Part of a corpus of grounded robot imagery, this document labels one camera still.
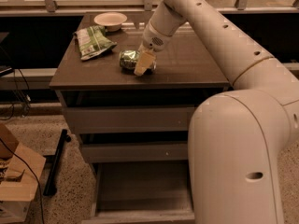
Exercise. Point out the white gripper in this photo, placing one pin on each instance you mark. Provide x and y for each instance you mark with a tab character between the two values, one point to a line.
154	39

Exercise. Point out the green soda can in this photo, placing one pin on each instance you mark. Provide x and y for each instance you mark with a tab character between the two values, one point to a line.
128	59

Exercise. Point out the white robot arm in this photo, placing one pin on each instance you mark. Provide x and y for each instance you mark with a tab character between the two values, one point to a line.
234	137

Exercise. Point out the dark grey drawer cabinet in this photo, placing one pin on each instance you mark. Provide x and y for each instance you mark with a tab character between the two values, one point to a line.
185	76

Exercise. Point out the top drawer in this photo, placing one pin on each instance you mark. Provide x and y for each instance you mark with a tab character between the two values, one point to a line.
128	119

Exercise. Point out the middle drawer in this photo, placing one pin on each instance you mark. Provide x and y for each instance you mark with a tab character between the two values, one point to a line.
134	152

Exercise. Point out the open bottom drawer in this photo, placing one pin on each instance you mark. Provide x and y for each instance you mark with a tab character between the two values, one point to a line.
145	192

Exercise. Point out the white bowl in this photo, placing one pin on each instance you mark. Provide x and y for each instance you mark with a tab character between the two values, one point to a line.
111	20

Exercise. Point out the green white chip bag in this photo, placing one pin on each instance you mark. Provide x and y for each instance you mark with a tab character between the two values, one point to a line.
92	42

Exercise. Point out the black metal stand leg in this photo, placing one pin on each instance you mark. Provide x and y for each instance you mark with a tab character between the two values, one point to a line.
54	160

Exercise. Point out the cardboard box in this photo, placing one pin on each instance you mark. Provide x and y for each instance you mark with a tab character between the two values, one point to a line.
21	169

